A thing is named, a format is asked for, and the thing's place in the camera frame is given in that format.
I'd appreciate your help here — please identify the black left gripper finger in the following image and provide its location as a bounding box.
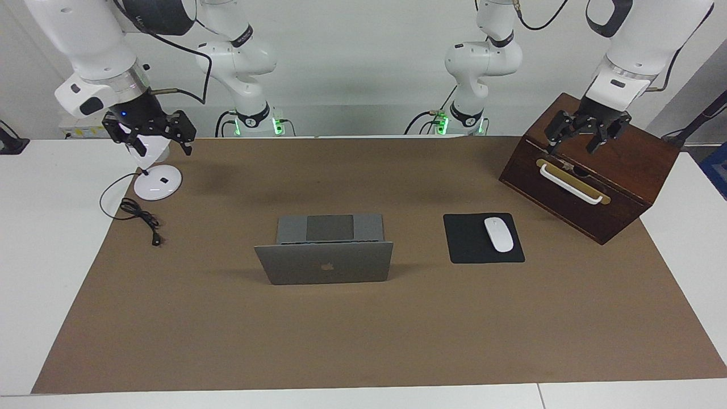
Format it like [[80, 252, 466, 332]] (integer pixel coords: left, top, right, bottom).
[[544, 110, 577, 157], [585, 114, 632, 155]]

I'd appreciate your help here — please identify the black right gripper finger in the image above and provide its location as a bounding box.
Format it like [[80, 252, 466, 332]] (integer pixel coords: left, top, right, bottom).
[[165, 111, 198, 157], [102, 118, 147, 157]]

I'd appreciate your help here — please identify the silver laptop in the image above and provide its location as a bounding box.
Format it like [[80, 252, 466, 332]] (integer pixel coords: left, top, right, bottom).
[[254, 214, 394, 286]]

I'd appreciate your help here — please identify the dark wooden box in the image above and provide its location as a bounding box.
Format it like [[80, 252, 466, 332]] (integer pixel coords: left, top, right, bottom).
[[499, 93, 680, 245]]

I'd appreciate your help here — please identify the black stand pole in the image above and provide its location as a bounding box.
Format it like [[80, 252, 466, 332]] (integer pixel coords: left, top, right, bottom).
[[662, 90, 727, 149]]

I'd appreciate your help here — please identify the black table clamp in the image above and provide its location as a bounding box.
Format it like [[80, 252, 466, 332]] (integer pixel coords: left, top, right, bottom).
[[0, 120, 30, 155]]

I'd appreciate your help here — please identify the blue object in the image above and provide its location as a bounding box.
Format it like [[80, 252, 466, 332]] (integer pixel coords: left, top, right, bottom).
[[699, 141, 727, 201]]

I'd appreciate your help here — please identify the white computer mouse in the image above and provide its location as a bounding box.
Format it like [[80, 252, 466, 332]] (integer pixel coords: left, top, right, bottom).
[[484, 217, 515, 253]]

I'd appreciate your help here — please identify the black mouse pad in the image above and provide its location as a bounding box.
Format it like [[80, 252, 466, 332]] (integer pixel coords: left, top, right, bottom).
[[443, 213, 526, 264]]

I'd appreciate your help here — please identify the brown table mat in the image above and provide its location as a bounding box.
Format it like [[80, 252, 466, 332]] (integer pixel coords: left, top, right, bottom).
[[31, 136, 727, 394]]

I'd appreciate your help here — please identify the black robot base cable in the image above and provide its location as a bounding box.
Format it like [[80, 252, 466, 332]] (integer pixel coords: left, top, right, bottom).
[[215, 110, 239, 137], [404, 85, 458, 136]]

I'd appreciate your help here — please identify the white wall power strip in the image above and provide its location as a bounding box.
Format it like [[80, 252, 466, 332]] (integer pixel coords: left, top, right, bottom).
[[59, 116, 108, 140]]

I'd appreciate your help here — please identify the white box handle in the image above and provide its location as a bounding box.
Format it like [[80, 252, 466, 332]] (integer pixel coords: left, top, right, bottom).
[[539, 164, 604, 205]]

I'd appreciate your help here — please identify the brass handle plate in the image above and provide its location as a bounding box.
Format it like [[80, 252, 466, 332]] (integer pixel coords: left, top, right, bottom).
[[536, 158, 612, 206]]

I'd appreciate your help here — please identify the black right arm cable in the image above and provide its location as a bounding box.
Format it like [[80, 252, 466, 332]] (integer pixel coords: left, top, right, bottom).
[[114, 0, 214, 106]]

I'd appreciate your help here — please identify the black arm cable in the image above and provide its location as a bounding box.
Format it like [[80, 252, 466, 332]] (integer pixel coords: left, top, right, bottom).
[[513, 0, 715, 93], [114, 0, 214, 106]]

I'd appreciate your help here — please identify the black lamp power cable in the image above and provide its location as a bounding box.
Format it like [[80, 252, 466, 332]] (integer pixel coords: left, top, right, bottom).
[[99, 172, 164, 247]]

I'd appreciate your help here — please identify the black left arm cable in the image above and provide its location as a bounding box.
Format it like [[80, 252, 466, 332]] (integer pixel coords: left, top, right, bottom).
[[513, 0, 715, 93]]

